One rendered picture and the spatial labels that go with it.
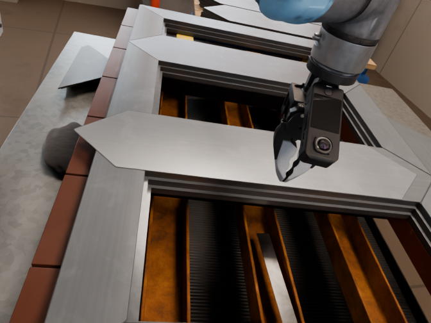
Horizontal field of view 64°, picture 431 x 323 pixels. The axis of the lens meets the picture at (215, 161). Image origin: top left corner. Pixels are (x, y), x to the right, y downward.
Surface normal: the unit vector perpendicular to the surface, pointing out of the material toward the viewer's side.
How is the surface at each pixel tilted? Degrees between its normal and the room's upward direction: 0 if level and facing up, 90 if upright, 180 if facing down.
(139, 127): 0
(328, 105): 30
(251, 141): 0
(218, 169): 0
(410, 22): 90
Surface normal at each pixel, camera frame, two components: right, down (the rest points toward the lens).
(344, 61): -0.18, 0.59
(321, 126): 0.14, -0.33
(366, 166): 0.22, -0.75
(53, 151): 0.01, -0.66
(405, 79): -0.95, -0.03
